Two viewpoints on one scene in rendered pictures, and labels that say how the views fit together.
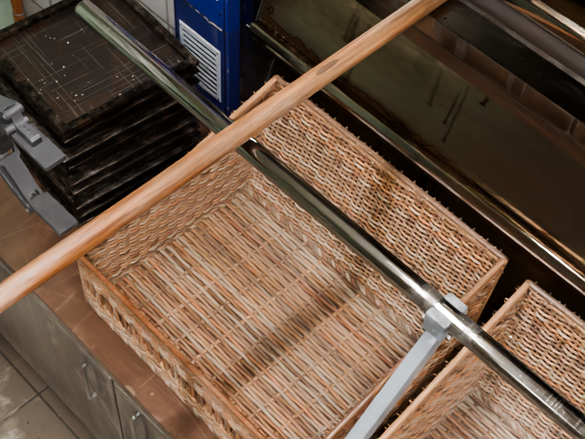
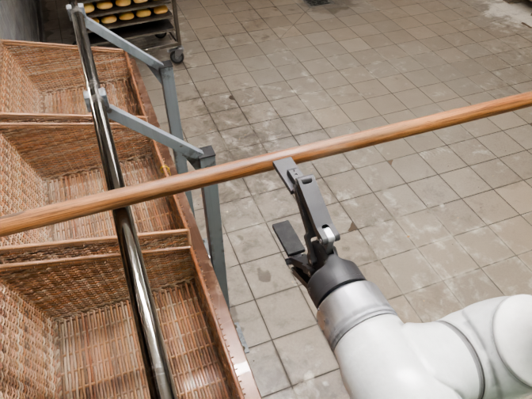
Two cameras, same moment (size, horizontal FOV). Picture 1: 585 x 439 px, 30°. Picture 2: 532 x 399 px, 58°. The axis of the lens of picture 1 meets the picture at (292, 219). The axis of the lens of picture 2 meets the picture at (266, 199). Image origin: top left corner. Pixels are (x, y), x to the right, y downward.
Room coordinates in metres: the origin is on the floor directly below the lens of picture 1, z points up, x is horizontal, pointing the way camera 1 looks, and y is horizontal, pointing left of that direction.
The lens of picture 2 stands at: (1.33, 0.51, 1.71)
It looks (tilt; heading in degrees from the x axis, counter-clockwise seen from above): 44 degrees down; 206
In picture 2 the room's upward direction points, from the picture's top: straight up
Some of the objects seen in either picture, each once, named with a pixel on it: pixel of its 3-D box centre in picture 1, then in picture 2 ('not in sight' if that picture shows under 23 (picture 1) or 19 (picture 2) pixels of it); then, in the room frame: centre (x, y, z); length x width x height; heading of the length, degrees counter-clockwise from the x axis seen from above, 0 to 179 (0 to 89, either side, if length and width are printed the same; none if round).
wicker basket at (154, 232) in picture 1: (284, 280); (118, 367); (1.04, 0.01, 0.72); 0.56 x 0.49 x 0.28; 47
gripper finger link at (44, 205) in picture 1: (52, 213); (288, 237); (0.85, 0.32, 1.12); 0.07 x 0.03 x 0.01; 47
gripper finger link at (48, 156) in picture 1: (38, 147); (290, 174); (0.85, 0.32, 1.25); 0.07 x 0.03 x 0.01; 47
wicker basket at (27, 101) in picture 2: not in sight; (74, 93); (0.22, -0.86, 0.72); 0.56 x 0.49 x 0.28; 46
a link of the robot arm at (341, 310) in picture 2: not in sight; (355, 317); (0.99, 0.47, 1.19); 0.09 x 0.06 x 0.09; 137
